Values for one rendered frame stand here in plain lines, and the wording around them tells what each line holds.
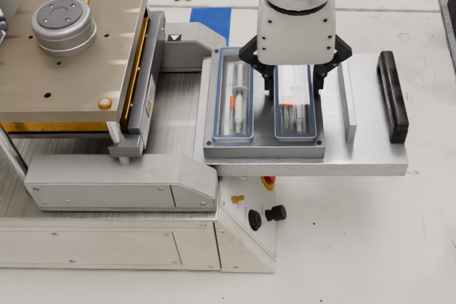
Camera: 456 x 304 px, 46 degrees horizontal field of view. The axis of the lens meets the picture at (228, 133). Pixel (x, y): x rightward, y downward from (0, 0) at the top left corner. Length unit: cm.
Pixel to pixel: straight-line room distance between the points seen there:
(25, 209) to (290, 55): 43
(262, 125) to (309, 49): 13
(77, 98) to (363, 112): 40
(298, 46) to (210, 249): 33
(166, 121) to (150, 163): 15
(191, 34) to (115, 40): 19
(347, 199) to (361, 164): 23
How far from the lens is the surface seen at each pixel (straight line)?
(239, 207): 80
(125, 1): 79
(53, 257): 91
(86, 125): 72
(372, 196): 98
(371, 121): 79
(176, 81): 91
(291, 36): 68
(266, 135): 73
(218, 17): 131
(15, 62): 74
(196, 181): 70
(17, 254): 93
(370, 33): 128
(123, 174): 71
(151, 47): 79
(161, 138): 83
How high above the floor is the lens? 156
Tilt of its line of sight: 50 degrees down
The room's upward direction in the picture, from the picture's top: 6 degrees counter-clockwise
